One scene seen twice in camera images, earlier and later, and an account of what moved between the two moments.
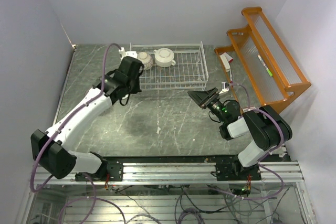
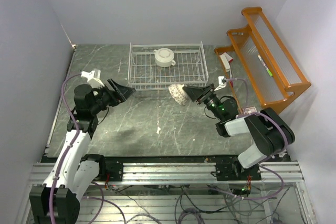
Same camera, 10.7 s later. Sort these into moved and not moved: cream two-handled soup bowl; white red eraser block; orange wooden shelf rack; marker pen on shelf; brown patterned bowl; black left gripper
Moved: brown patterned bowl; black left gripper
Not moved: orange wooden shelf rack; white red eraser block; marker pen on shelf; cream two-handled soup bowl
